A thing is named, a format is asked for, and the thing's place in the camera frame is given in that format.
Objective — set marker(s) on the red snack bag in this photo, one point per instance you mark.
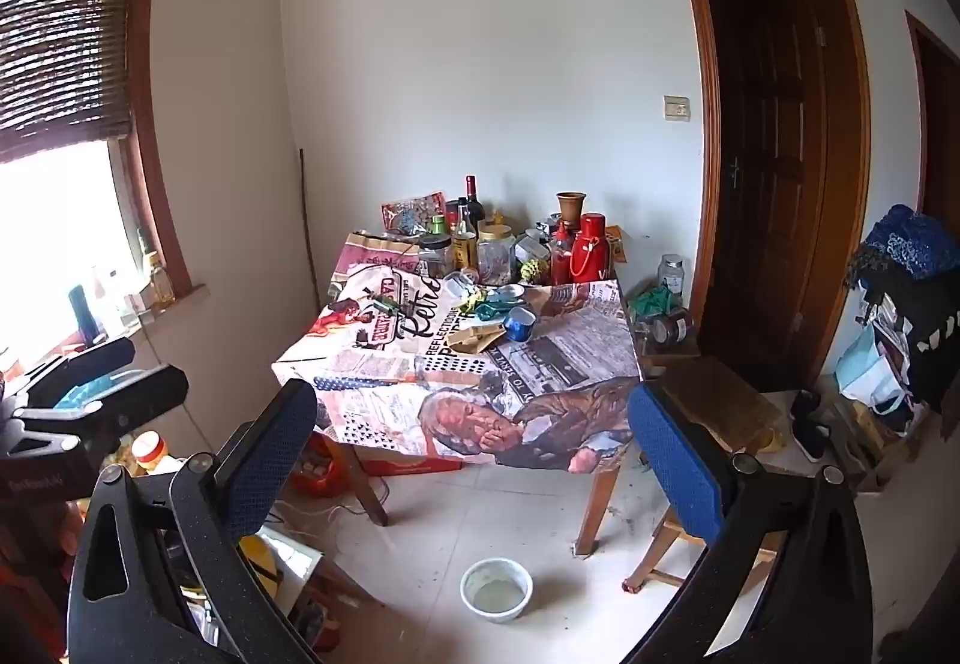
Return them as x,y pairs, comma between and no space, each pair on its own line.
412,212

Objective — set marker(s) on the teal wrapper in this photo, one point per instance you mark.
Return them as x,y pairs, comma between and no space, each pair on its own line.
491,311

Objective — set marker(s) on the blue sequined cloth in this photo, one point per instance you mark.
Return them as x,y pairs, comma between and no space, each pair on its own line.
915,244

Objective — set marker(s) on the bamboo window blind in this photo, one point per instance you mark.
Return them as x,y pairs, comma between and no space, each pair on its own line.
60,34

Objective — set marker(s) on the blue enamel mug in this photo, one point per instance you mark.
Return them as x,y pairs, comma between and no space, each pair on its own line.
519,324

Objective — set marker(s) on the thin dark stick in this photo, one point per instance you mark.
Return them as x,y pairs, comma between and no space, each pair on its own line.
307,221

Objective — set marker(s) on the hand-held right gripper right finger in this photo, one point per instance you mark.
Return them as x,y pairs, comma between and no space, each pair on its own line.
675,461

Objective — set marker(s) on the tin can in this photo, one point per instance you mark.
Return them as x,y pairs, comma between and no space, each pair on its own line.
671,328

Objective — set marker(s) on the black clothes pile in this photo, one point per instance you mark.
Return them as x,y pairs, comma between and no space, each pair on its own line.
926,341

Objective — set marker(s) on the grey lid glass jar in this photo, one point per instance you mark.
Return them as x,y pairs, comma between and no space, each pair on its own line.
671,275

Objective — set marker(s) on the red and black canister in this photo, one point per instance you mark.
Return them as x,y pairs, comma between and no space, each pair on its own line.
452,212

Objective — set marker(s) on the black shoe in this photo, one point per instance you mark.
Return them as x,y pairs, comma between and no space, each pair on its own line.
810,425

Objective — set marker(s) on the brown vase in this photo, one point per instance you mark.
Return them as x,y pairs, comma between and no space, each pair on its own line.
571,208

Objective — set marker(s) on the tan cardboard piece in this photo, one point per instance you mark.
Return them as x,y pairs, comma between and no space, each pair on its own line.
476,339

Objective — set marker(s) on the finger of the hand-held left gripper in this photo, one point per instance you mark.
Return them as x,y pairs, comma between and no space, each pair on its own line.
112,401
82,364

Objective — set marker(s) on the wooden door frame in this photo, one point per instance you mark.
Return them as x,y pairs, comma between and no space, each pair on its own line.
916,109
859,184

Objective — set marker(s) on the red thermos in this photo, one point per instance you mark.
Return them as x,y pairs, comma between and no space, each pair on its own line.
592,251

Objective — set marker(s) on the clear plastic container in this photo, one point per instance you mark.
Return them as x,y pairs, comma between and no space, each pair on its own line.
460,280

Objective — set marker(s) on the wooden stool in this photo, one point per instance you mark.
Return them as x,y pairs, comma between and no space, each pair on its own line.
712,401

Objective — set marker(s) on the yellow liquid glass bottle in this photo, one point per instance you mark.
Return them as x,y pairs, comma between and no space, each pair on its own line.
159,278

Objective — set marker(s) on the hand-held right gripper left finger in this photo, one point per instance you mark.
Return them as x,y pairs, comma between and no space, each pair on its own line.
279,439

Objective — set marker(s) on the red basket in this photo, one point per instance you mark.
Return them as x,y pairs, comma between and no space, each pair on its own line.
315,474

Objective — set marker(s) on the blue face masks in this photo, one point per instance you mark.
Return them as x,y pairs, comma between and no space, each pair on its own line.
870,371

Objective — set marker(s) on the wine bottle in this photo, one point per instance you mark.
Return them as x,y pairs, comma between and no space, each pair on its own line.
473,203

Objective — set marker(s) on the printed tablecloth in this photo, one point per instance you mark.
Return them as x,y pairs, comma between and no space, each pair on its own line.
465,379

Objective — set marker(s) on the wooden window frame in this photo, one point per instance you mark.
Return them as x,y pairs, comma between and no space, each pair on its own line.
154,184

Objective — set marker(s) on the orange cap bottle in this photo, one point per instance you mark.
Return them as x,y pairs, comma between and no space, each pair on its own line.
496,216

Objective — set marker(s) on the yellow label bottle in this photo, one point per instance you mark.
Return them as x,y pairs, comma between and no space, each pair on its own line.
464,244

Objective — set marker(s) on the beige light switch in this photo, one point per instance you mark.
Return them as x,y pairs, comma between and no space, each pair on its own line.
676,108

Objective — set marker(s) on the dark bottle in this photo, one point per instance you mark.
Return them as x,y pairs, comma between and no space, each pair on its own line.
80,317

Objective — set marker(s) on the wooden table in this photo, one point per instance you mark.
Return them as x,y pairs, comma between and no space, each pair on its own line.
600,506

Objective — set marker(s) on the red sauce bottle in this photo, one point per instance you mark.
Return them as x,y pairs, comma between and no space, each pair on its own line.
561,259

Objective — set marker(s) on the pink brown paper bag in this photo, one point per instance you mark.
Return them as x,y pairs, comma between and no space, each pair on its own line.
367,253

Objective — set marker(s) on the orange lid jar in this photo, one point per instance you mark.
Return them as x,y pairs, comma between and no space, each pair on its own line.
150,450

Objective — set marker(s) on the small green wrapper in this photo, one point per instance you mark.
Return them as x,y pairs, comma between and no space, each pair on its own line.
386,303

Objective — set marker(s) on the white bowl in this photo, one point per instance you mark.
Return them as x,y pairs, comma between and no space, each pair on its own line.
496,593

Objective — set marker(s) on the yellow green snack wrapper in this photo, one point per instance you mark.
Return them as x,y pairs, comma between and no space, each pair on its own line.
471,299

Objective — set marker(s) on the black lid jar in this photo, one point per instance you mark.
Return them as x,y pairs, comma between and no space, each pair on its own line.
435,257

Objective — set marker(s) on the gold lid jar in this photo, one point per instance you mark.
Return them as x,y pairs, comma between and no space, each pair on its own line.
495,255

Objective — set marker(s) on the green lid bottle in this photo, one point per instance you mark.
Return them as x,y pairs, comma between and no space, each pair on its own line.
438,225

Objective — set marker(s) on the dark wooden door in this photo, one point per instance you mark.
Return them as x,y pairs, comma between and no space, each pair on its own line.
772,169

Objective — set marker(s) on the yellow plastic object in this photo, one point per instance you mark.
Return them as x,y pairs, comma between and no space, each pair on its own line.
261,557

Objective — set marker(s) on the metal tin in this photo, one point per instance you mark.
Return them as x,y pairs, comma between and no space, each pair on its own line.
511,293

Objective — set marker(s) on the yellow knobby fruit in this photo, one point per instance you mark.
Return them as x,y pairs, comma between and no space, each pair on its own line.
532,271

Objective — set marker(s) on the green plastic bag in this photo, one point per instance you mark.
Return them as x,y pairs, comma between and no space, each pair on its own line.
651,302

